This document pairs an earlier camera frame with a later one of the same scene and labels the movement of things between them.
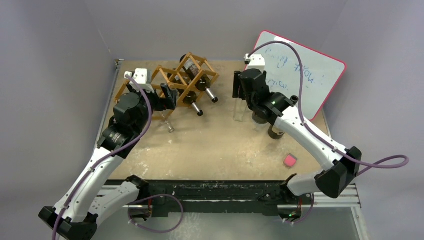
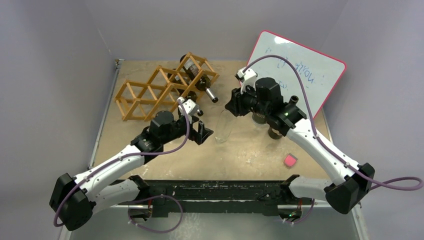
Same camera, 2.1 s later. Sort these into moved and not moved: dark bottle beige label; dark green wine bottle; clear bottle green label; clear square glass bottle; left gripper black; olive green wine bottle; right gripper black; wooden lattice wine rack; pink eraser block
Moved: left gripper black; right gripper black; clear square glass bottle
Not moved: clear bottle green label; pink eraser block; dark green wine bottle; olive green wine bottle; dark bottle beige label; wooden lattice wine rack
